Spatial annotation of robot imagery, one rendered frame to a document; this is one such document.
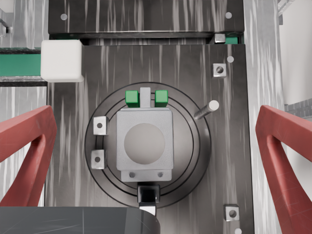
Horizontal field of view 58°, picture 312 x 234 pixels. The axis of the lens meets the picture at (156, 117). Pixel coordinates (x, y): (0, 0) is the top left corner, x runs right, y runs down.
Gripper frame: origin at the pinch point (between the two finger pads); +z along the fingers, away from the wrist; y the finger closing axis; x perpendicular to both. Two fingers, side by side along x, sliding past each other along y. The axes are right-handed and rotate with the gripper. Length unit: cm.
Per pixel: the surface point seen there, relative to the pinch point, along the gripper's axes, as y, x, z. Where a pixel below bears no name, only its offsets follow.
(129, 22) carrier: 3.2, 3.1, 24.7
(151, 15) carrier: 0.6, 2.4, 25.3
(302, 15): -23.9, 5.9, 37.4
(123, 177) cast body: 2.7, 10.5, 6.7
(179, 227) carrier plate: -2.7, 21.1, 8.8
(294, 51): -22.3, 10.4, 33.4
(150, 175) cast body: 0.5, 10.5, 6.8
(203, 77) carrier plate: -5.7, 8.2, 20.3
